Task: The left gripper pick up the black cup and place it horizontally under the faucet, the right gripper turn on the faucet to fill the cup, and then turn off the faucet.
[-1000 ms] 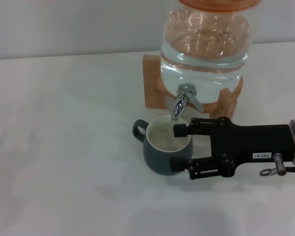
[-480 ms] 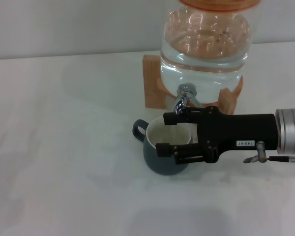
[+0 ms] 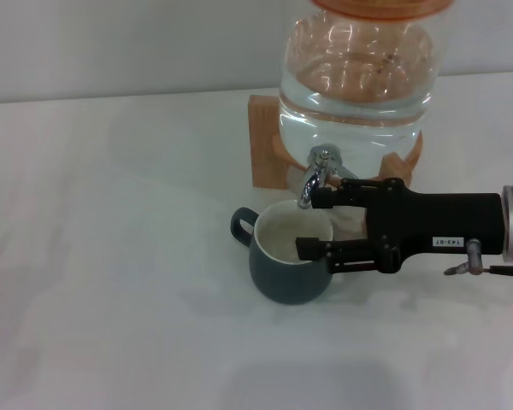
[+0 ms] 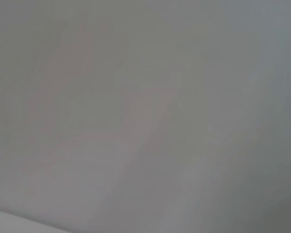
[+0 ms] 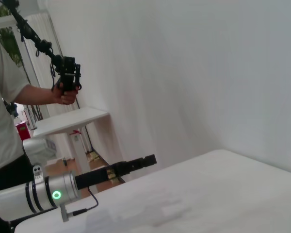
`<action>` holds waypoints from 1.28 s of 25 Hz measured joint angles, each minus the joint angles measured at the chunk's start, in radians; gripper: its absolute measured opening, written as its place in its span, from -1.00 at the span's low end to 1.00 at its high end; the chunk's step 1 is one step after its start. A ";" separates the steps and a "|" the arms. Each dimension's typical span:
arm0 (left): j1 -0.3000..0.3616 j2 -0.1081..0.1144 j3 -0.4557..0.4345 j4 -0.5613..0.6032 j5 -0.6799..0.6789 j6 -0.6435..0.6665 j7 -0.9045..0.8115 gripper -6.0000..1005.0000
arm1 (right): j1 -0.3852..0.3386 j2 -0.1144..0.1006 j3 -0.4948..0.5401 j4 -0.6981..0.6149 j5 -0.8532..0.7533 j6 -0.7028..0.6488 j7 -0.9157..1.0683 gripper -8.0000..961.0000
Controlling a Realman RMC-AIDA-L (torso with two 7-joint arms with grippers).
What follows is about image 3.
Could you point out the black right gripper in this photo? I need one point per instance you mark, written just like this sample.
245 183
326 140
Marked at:
444 218

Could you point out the chrome faucet with lever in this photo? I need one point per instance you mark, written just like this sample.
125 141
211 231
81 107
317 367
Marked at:
311 183

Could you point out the dark grey ceramic mug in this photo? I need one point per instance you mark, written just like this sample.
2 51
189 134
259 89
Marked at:
282 282

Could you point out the grey connector plug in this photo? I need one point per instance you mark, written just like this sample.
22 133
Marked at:
474 256

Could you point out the wooden dispenser stand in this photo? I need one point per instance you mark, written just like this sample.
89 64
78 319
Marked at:
263 141

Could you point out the glass water dispenser jar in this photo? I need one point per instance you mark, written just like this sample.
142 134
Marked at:
350 98

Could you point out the orange jar lid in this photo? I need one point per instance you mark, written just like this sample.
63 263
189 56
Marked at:
380 9

